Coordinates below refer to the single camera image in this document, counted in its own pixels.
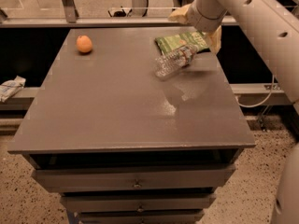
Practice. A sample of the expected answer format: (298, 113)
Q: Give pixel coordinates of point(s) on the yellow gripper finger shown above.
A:
(213, 40)
(180, 14)

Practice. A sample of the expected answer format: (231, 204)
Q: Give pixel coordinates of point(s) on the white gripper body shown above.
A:
(200, 17)

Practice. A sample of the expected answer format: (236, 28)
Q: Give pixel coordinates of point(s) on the clear plastic water bottle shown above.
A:
(170, 63)

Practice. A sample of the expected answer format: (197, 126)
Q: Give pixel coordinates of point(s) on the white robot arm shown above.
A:
(274, 33)

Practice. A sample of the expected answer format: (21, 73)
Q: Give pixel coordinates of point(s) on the green chip bag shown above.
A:
(169, 43)

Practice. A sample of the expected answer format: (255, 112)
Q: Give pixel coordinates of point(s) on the black white object on floor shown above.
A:
(119, 13)

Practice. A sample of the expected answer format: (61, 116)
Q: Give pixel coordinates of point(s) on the orange fruit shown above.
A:
(84, 44)

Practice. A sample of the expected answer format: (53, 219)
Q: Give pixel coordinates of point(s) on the grey drawer cabinet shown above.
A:
(107, 109)

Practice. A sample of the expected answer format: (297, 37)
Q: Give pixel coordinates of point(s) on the top grey drawer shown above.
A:
(134, 178)

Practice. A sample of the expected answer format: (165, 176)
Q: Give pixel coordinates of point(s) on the grey drawer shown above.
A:
(139, 203)
(147, 217)
(134, 178)

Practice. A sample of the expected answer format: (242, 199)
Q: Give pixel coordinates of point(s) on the white folded cloth packet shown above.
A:
(11, 87)

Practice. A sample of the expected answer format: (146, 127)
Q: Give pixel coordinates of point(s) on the bottom grey drawer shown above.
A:
(147, 217)

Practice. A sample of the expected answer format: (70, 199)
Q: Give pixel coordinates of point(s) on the middle grey drawer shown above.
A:
(139, 203)

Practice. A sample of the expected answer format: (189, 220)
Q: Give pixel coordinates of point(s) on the grey metal rail frame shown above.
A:
(88, 12)

